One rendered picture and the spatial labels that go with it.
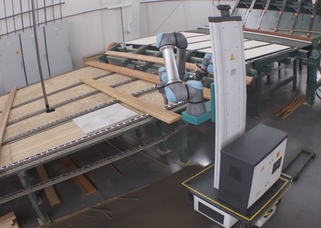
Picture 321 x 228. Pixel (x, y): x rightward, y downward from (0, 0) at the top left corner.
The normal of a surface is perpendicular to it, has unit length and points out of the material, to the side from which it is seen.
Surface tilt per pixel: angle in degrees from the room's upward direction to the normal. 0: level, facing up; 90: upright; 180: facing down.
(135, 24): 99
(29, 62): 90
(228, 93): 90
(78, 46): 89
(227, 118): 90
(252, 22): 47
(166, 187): 0
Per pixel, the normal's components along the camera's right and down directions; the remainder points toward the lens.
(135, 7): 0.62, 0.37
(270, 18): -0.64, -0.43
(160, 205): -0.10, -0.93
